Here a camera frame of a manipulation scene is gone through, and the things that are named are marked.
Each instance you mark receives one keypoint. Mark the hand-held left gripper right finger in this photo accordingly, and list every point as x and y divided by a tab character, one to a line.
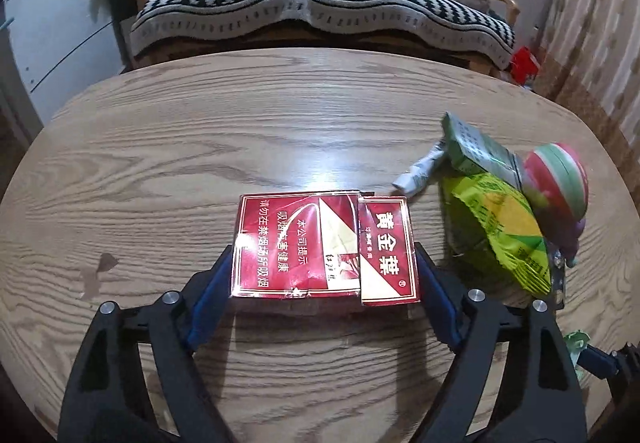
440	303

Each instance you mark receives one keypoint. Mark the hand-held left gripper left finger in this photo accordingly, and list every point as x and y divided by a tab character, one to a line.
205	308

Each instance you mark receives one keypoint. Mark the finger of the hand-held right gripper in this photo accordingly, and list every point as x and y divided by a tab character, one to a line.
597	362

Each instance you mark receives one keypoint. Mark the small green wrapper piece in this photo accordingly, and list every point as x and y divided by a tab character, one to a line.
577	340

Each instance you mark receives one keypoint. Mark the blue white wrapper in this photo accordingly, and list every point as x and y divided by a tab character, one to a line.
557	278

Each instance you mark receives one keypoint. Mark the yellow green snack packet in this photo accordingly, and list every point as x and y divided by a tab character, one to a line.
500	218

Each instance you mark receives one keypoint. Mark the red cigarette carton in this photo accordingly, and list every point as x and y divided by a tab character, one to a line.
300	243

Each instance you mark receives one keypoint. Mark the white tube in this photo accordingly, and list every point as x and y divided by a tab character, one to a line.
417	175

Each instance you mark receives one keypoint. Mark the light green carton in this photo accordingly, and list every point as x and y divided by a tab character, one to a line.
470	148

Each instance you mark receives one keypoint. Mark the pink green striped toy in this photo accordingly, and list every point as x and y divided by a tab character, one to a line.
555	178

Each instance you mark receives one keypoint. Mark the red plastic bag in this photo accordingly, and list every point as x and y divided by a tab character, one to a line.
525	65

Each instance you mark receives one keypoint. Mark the white cabinet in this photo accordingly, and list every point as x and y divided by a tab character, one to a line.
60	33

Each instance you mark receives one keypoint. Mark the beige patterned curtain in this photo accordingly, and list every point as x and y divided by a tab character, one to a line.
595	23

